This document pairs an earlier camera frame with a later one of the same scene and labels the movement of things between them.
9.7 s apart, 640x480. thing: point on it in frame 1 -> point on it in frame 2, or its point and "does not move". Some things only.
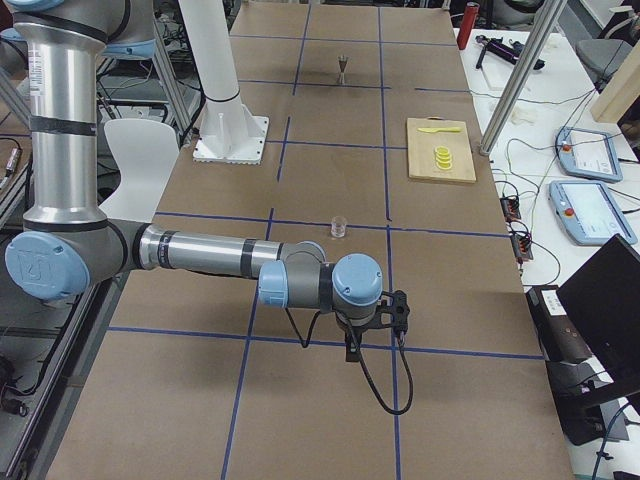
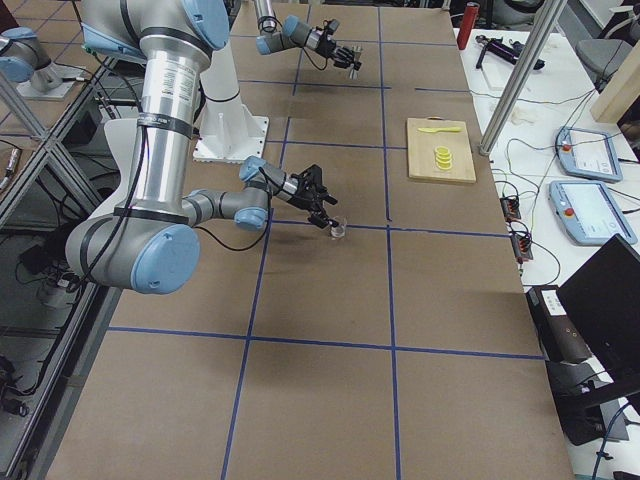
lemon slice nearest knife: [442, 150] does not move
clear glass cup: [338, 226] does not move
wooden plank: [623, 90] does not move
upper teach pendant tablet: [587, 153] does not move
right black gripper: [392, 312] -> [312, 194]
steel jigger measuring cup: [342, 60] -> [357, 49]
